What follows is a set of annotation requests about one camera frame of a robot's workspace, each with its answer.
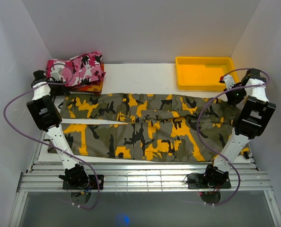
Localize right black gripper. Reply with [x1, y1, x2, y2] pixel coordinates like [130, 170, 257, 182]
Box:
[223, 83, 247, 105]

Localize olive yellow camouflage trousers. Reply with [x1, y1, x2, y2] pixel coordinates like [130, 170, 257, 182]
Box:
[57, 93, 240, 163]

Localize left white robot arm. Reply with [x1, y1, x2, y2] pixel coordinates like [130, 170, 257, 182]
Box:
[26, 70, 89, 189]

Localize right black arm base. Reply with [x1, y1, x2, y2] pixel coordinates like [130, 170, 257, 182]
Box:
[184, 173, 231, 204]

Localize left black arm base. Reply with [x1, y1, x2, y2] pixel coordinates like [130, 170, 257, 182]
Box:
[62, 175, 105, 205]

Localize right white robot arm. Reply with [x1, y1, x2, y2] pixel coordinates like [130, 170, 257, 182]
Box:
[202, 68, 276, 188]

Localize orange camouflage folded trousers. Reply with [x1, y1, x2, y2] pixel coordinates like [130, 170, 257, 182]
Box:
[68, 63, 106, 95]

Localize pink camouflage folded trousers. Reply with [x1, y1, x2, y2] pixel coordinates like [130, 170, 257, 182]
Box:
[46, 52, 103, 87]

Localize yellow plastic tray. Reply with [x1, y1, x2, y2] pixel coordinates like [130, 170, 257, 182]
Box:
[176, 56, 239, 92]

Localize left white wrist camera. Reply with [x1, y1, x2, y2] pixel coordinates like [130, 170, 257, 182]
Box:
[50, 68, 62, 80]

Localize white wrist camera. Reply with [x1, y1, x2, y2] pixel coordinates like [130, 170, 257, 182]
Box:
[50, 68, 62, 80]
[222, 75, 236, 90]

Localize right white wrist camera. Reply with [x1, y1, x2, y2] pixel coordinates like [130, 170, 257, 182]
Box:
[222, 75, 236, 90]

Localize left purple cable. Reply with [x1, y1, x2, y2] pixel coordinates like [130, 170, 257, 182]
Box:
[3, 62, 101, 210]

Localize purple cable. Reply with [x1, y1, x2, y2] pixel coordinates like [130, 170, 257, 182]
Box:
[3, 62, 101, 210]
[179, 68, 271, 206]

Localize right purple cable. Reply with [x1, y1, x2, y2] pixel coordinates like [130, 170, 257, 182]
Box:
[179, 68, 271, 206]

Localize aluminium rail frame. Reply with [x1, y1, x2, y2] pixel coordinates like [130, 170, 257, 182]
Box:
[9, 144, 281, 227]

